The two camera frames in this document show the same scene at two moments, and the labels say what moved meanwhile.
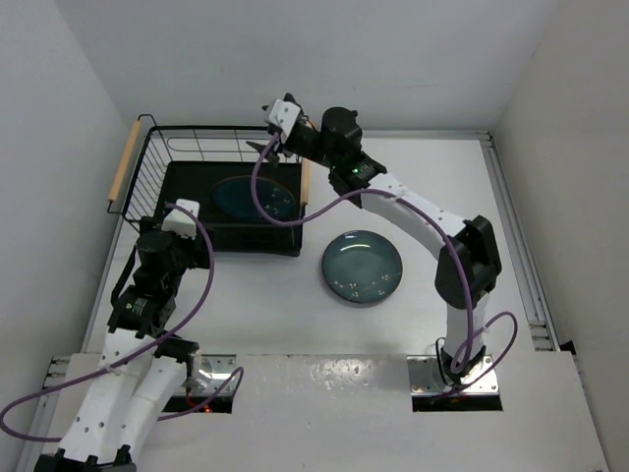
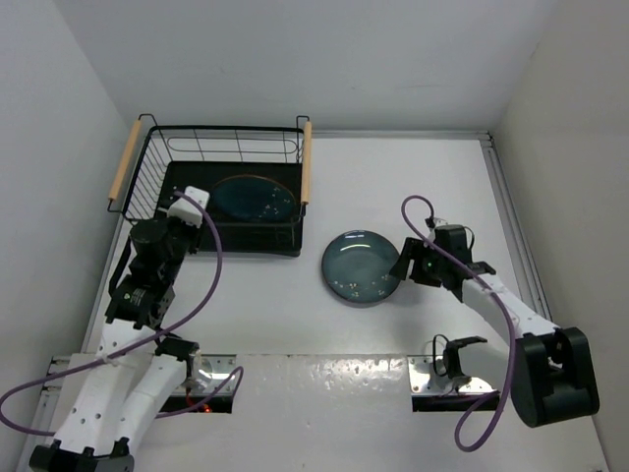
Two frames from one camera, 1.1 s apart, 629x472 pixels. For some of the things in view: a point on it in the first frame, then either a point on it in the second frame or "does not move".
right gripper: x=285 y=147 -> x=414 y=249
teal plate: x=234 y=196 does not move
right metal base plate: x=426 y=379 does not move
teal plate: x=362 y=266 does not move
